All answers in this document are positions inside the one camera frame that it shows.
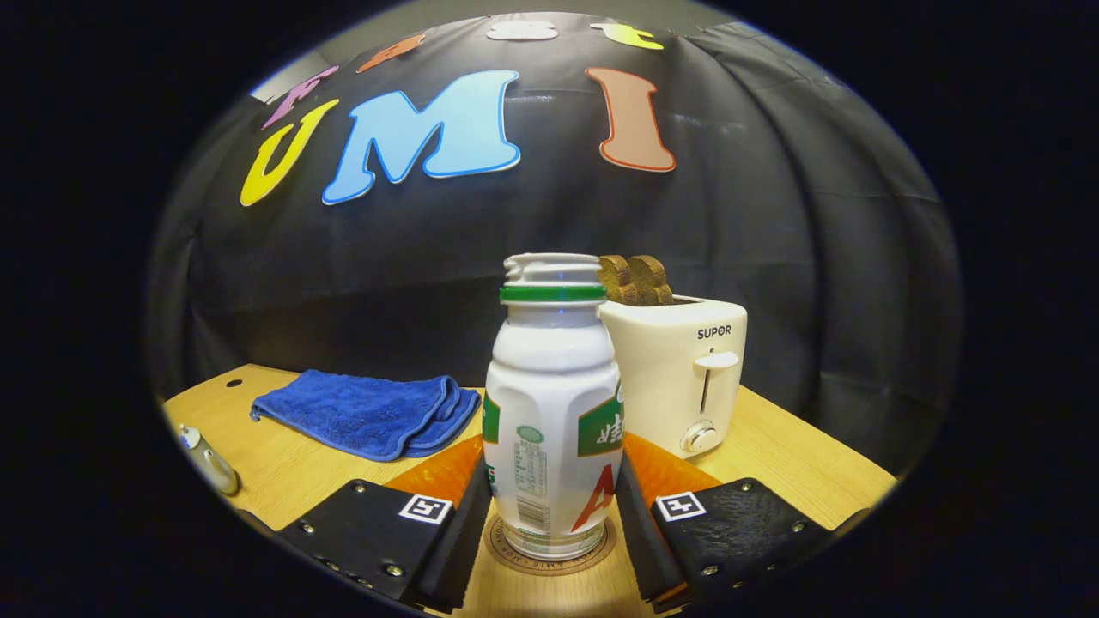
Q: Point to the round brown coaster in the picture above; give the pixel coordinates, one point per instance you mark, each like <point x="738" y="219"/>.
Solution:
<point x="502" y="545"/>

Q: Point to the white teacup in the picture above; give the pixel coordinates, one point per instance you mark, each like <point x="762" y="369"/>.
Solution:
<point x="219" y="470"/>

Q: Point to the cream white toaster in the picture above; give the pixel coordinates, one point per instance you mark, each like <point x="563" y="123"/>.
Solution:
<point x="661" y="378"/>

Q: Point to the white water bottle green label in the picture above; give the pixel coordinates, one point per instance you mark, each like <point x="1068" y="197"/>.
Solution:
<point x="549" y="403"/>

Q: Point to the brown bread slice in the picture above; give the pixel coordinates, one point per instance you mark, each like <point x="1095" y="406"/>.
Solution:
<point x="615" y="279"/>
<point x="651" y="279"/>

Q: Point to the blue folded towel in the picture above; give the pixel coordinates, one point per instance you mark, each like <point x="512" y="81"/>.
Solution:
<point x="369" y="412"/>

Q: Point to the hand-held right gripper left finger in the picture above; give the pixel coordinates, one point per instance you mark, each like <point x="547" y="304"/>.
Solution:
<point x="468" y="549"/>

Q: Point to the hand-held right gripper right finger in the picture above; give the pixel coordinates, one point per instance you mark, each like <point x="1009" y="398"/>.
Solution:
<point x="635" y="541"/>

